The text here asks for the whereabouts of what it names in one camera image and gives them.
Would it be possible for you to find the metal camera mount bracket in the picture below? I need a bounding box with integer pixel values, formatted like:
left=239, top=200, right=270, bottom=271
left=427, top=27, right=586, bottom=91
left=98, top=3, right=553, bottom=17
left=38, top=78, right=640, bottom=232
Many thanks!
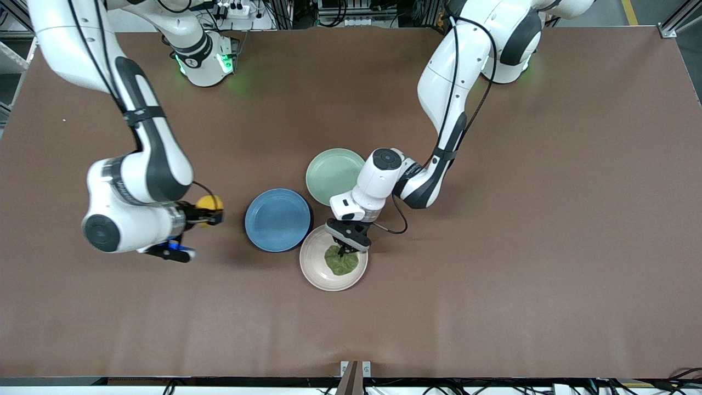
left=339, top=360, right=372, bottom=395

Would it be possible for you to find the green lettuce leaf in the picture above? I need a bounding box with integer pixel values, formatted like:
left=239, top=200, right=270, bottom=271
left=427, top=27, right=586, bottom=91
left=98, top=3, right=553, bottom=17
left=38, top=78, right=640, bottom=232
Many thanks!
left=324, top=244, right=360, bottom=276

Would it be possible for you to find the blue plate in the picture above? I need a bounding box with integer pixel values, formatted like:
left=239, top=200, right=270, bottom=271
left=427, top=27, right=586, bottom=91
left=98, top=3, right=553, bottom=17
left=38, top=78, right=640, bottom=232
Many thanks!
left=245, top=188, right=312, bottom=253

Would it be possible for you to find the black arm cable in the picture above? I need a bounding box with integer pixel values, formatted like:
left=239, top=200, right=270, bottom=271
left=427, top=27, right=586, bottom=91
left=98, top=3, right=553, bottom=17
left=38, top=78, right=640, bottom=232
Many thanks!
left=66, top=0, right=220, bottom=201
left=373, top=15, right=499, bottom=235

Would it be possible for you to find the aluminium profile bar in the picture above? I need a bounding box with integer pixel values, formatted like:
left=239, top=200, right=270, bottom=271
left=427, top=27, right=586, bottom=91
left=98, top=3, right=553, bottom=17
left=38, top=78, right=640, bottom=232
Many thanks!
left=660, top=0, right=702, bottom=39

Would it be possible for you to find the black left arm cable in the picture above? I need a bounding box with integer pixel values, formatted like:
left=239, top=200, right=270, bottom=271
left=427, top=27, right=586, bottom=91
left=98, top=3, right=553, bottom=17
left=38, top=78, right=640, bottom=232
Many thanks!
left=373, top=15, right=499, bottom=235

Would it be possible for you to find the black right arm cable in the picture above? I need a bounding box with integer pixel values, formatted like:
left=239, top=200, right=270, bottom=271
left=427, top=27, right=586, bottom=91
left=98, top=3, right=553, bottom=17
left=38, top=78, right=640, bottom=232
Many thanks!
left=66, top=0, right=220, bottom=201

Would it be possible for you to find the pale green plate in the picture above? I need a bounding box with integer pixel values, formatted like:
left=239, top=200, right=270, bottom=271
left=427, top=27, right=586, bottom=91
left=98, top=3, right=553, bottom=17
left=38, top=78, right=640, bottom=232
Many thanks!
left=305, top=148, right=367, bottom=207

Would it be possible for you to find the white power strip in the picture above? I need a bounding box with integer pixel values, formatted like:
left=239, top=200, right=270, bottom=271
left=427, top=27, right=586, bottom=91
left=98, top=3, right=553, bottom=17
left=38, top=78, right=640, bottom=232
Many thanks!
left=211, top=2, right=251, bottom=20

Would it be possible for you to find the yellow lemon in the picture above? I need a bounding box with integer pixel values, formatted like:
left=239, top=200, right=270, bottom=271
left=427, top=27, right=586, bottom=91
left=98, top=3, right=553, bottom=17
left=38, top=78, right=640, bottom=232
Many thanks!
left=195, top=194, right=225, bottom=229

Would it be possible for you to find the beige plate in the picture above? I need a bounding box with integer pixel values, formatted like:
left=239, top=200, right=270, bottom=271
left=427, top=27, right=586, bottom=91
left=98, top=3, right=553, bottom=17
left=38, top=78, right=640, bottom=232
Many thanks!
left=299, top=224, right=369, bottom=292

